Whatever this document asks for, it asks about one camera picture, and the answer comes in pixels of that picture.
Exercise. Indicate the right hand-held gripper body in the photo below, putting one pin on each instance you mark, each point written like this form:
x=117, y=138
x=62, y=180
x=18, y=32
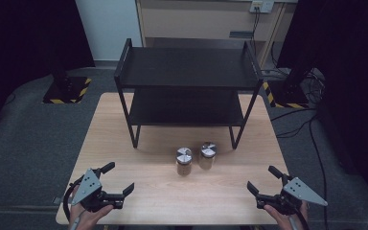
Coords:
x=300, y=191

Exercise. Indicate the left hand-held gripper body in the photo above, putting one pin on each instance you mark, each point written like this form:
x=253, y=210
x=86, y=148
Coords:
x=87, y=187

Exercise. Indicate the tan spice jar silver lid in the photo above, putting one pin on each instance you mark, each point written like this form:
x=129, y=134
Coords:
x=207, y=156

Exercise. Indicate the brown spice jar silver lid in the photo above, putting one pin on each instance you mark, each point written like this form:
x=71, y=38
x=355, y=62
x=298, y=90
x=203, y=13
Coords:
x=184, y=163

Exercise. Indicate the black two-tier metal shelf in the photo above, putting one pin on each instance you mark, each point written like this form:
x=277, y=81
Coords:
x=188, y=67

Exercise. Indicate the person's left hand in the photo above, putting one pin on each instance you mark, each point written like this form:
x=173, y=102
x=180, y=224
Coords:
x=87, y=218

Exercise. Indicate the person's right hand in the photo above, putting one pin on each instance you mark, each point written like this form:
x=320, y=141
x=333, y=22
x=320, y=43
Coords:
x=281, y=218

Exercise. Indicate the striped black stand base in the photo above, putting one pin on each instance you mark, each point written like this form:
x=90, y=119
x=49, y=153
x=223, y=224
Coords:
x=287, y=94
x=67, y=91

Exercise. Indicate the dark curtain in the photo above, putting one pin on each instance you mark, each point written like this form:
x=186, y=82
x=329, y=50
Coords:
x=22, y=41
x=357, y=80

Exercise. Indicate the gray cabinet label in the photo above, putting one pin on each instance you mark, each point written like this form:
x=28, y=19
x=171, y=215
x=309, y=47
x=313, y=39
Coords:
x=241, y=34

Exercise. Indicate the beige cabinet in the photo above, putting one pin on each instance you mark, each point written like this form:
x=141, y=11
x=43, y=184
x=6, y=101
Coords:
x=198, y=19

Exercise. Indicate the small gray table bracket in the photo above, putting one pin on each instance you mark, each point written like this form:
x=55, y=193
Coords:
x=57, y=200

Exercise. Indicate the black stand post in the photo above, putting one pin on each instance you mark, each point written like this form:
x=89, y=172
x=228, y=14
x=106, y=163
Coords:
x=300, y=64
x=59, y=73

